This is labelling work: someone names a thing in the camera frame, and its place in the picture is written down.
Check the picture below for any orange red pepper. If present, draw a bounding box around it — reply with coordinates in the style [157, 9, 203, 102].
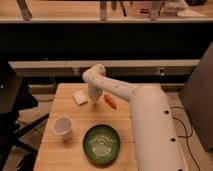
[104, 94, 117, 109]

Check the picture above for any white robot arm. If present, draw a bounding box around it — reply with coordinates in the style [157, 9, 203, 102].
[82, 64, 186, 171]

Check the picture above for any white folded sponge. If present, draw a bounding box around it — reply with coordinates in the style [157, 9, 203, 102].
[73, 90, 88, 106]

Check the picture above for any clear plastic cup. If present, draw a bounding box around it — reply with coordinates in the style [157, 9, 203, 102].
[53, 117, 72, 140]

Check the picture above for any green round plate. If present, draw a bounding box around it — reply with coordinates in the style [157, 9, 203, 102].
[83, 124, 120, 165]

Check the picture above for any black office chair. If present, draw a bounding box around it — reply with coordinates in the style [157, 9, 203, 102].
[0, 57, 49, 171]

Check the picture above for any grey cabinet at right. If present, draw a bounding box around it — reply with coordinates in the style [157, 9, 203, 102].
[179, 42, 213, 151]

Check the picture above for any black cable on floor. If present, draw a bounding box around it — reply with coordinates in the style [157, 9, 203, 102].
[169, 105, 202, 171]

